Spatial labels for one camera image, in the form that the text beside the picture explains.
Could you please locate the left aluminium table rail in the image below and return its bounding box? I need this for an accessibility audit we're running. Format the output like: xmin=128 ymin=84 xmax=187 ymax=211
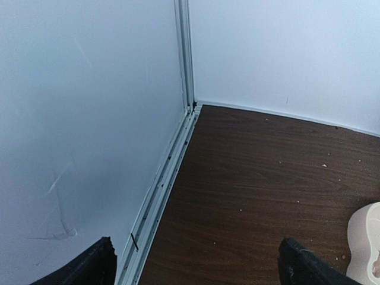
xmin=115 ymin=103 xmax=202 ymax=284

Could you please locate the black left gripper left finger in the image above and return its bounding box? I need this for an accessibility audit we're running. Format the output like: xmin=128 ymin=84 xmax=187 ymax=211
xmin=33 ymin=237 xmax=117 ymax=285

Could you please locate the left rear aluminium post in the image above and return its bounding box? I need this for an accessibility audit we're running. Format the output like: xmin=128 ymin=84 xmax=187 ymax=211
xmin=174 ymin=0 xmax=196 ymax=113

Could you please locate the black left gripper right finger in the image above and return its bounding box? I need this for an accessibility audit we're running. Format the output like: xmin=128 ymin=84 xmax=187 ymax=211
xmin=278 ymin=238 xmax=356 ymax=285

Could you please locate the pink double pet feeder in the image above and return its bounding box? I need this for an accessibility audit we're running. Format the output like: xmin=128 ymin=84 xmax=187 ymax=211
xmin=346 ymin=202 xmax=379 ymax=284

